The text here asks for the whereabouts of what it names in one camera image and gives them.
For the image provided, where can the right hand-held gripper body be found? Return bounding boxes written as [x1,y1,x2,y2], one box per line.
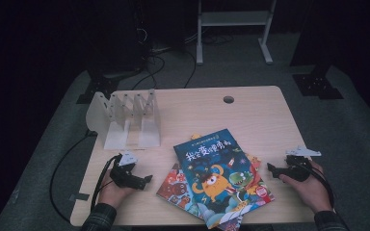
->
[282,145,322,182]

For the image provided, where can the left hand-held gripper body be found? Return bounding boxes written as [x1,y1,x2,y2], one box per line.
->
[109,150,143,191]

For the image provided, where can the red picture book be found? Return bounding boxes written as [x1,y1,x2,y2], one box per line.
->
[218,153,262,231]

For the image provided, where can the clear acrylic book rack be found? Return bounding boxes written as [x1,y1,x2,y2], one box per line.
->
[86,89,162,151]

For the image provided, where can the blue monster picture book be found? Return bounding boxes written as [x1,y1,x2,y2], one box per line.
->
[172,128,276,229]

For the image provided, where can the person's left hand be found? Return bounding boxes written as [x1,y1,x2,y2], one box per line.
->
[97,168,136,210]

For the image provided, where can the person's right hand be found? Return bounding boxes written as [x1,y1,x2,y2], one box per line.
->
[278,159,333,215]

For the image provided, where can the grey tape piece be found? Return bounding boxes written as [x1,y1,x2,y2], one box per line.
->
[68,192,91,202]

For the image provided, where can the black stand base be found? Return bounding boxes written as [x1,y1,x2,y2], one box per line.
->
[76,75,119,105]
[292,64,345,100]

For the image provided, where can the dark equipment cabinet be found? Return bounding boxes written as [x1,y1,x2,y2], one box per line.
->
[86,0,148,76]

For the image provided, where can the white metal stand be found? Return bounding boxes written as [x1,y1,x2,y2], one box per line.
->
[196,0,278,66]

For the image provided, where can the right hand-held gripper cable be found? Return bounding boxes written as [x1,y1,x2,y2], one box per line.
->
[288,155,335,210]

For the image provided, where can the long black cable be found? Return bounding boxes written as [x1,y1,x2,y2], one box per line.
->
[48,130,98,224]

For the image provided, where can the thin black cable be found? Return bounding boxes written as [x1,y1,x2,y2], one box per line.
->
[131,54,167,90]
[183,49,198,90]

